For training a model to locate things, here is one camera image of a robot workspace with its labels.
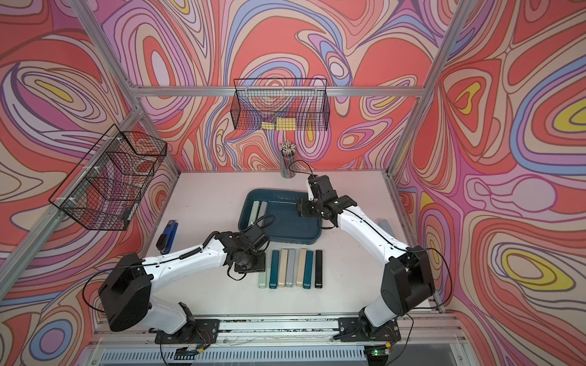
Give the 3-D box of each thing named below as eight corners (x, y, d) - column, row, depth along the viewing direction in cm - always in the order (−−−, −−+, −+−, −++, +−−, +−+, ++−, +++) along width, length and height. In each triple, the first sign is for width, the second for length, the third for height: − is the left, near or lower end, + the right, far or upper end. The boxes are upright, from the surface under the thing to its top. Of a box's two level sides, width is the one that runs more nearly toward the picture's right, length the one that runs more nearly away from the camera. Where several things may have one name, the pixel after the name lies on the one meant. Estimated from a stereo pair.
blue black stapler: (160, 254, 93) (153, 248, 89) (171, 226, 102) (166, 219, 98) (168, 254, 93) (163, 248, 89) (179, 226, 102) (174, 219, 98)
